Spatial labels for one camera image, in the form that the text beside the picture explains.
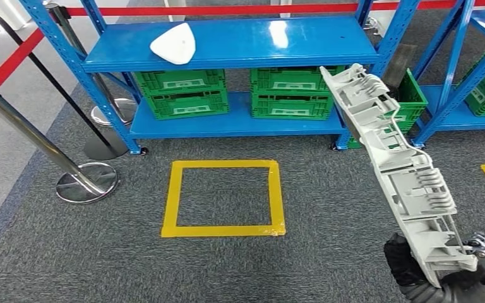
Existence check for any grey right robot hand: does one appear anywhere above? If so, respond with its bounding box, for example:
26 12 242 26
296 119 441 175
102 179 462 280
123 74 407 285
383 232 485 303

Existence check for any grey plastic wheel cover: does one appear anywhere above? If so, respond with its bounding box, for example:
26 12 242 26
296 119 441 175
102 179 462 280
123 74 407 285
320 62 479 289

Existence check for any blue metal shelf rack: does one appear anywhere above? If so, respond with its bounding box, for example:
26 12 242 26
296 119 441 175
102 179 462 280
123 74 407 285
412 0 485 148
18 0 422 157

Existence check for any white triangular plastic part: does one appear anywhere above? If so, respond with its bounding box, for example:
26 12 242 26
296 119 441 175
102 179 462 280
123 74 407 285
149 21 196 66

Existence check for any green open plastic crate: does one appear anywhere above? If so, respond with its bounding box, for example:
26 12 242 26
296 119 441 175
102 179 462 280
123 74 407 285
347 68 429 150

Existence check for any dark grey flat panel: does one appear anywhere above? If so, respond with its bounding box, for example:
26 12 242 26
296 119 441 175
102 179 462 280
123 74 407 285
382 43 418 100

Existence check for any yellow floor tape square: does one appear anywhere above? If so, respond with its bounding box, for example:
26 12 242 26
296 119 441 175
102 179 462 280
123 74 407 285
160 159 287 239

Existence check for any red barrier belt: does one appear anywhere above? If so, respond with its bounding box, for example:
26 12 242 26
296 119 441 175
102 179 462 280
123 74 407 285
0 28 45 91
64 0 485 18

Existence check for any black stanchion with round base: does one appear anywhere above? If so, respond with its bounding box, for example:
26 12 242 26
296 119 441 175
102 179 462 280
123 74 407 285
0 3 129 162

